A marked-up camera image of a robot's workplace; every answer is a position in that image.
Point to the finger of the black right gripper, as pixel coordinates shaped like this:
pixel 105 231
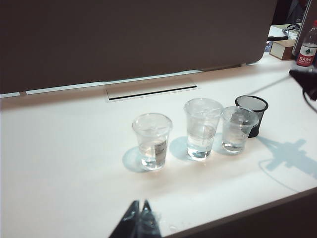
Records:
pixel 312 92
pixel 307 78

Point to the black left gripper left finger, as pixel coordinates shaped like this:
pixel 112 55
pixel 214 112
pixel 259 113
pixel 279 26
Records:
pixel 127 223

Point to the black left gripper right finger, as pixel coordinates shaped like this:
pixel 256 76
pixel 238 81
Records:
pixel 149 228

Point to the white plastic straw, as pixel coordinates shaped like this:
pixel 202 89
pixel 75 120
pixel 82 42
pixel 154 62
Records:
pixel 270 85

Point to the black mesh pen holder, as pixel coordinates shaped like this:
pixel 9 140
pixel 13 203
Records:
pixel 262 111

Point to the small clear lidded cup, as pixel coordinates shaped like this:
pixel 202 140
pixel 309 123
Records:
pixel 236 131

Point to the clear cup with white label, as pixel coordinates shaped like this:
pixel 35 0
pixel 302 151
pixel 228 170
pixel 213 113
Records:
pixel 151 138

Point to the tall clear logo cup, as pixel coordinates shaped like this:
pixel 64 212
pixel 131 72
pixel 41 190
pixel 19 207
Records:
pixel 201 129

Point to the red-label water bottle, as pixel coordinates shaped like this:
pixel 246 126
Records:
pixel 307 47

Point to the beige cardboard box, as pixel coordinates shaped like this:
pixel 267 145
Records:
pixel 281 50

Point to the brown desk partition panel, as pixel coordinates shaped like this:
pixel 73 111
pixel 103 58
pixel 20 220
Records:
pixel 123 37

